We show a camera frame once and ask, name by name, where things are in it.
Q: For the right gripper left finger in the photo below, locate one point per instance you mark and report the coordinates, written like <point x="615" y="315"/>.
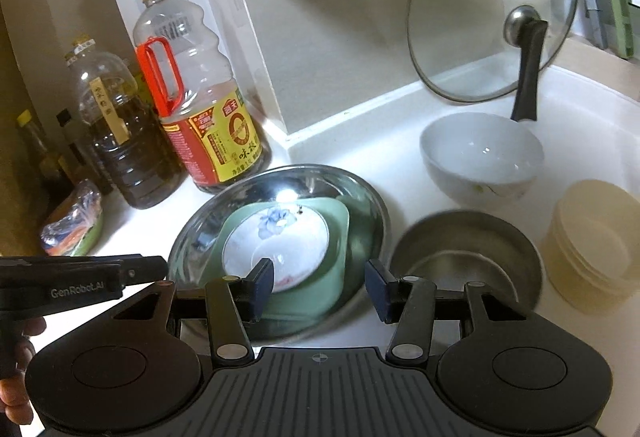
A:
<point x="231" y="303"/>

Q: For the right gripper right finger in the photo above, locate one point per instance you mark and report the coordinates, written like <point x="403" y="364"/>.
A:
<point x="408" y="305"/>

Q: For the stainless steel pot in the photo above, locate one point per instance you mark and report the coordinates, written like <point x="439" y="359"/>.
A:
<point x="459" y="246"/>

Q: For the green rectangular plate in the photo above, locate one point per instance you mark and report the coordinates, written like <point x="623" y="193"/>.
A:
<point x="317" y="294"/>

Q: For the small blue-patterned white dish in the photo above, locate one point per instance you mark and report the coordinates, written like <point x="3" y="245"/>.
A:
<point x="294" y="237"/>

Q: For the white floral ceramic bowl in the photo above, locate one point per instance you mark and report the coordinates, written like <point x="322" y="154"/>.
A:
<point x="481" y="160"/>

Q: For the cream plastic bowl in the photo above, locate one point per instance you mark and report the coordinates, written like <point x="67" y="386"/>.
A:
<point x="591" y="248"/>

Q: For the person's left hand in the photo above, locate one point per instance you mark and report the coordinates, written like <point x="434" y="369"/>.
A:
<point x="15" y="402"/>

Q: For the plastic-wrapped food bowl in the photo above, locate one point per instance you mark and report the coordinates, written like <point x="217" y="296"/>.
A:
<point x="75" y="226"/>

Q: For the large stainless steel basin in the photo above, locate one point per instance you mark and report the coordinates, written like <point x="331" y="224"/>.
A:
<point x="368" y="237"/>

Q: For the yellow-capped small bottle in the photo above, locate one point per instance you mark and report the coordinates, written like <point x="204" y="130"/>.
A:
<point x="54" y="178"/>

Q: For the small dark sauce bottle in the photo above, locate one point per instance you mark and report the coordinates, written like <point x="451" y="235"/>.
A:
<point x="80" y="144"/>

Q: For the dark cooking oil bottle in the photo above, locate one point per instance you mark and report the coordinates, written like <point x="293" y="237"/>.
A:
<point x="122" y="128"/>

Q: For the soy sauce bottle red handle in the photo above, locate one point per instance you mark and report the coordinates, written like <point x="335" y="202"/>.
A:
<point x="199" y="103"/>

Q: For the glass pot lid black handle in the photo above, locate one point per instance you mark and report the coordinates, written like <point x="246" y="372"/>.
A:
<point x="472" y="51"/>

